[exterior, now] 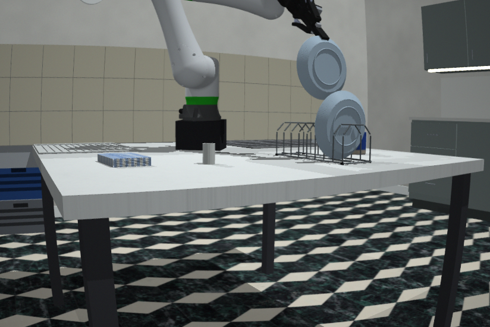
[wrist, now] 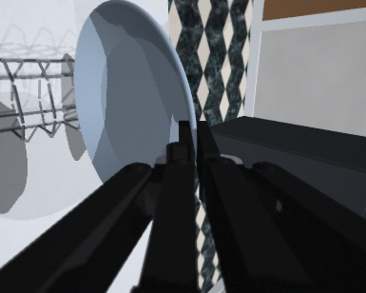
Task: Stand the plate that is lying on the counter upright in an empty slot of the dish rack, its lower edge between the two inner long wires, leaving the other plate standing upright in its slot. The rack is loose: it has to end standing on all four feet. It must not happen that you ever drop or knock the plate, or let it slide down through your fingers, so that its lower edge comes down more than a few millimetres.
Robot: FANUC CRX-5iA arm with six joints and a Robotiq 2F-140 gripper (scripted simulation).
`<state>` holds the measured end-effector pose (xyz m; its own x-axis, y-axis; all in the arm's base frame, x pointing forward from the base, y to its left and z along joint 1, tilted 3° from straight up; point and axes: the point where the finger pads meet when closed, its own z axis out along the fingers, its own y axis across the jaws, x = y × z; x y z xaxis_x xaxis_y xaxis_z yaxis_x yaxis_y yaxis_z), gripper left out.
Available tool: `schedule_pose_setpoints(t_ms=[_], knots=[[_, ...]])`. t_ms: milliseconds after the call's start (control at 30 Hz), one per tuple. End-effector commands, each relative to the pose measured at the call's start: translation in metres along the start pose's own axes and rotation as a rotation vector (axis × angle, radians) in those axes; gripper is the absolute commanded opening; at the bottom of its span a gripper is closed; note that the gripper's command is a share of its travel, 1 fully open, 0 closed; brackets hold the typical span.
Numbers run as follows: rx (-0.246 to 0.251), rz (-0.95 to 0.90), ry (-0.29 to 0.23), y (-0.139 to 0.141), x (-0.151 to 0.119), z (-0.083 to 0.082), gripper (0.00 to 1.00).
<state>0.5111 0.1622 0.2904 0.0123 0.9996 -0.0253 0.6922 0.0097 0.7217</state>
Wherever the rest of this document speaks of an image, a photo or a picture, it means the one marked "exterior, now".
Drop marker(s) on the dark blue mug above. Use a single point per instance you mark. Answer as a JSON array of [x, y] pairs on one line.
[[357, 151]]

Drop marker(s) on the blue checkered towel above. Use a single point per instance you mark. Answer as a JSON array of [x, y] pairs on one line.
[[124, 159]]

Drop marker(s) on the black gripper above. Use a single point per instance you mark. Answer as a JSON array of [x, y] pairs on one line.
[[307, 11]]

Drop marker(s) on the grey cylinder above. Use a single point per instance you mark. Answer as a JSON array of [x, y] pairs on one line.
[[208, 153]]

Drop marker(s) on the grey ribbed draining mat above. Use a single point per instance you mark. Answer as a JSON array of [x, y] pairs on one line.
[[70, 149]]

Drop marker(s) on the light blue plate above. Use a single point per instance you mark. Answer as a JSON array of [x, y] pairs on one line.
[[341, 107], [321, 67]]

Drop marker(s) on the beige tiled wall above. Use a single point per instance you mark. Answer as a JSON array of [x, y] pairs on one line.
[[53, 94]]

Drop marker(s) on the black wire dish rack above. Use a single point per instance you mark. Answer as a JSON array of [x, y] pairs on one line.
[[303, 153]]

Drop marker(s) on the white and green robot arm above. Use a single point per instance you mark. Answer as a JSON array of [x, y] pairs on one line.
[[192, 69]]

